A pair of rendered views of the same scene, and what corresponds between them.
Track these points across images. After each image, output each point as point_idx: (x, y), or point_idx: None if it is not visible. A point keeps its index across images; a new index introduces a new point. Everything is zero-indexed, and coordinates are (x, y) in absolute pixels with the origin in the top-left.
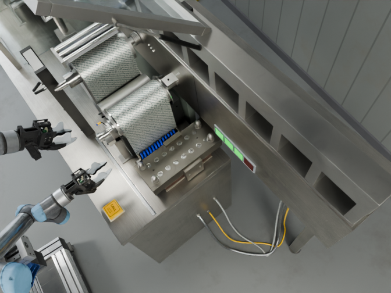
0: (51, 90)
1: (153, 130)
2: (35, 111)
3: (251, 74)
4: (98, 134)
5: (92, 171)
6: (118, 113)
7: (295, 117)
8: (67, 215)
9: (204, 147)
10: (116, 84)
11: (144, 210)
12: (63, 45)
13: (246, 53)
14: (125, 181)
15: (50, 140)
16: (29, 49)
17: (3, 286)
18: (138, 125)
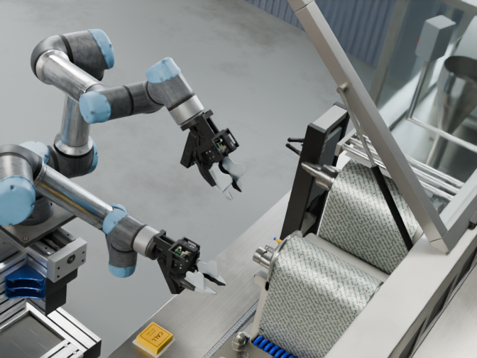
0: (300, 162)
1: (305, 332)
2: (288, 197)
3: (387, 311)
4: (261, 249)
5: (202, 269)
6: (298, 248)
7: None
8: (125, 269)
9: None
10: (358, 245)
11: None
12: (368, 139)
13: (425, 302)
14: (210, 346)
15: (211, 161)
16: (346, 109)
17: (0, 182)
18: (295, 290)
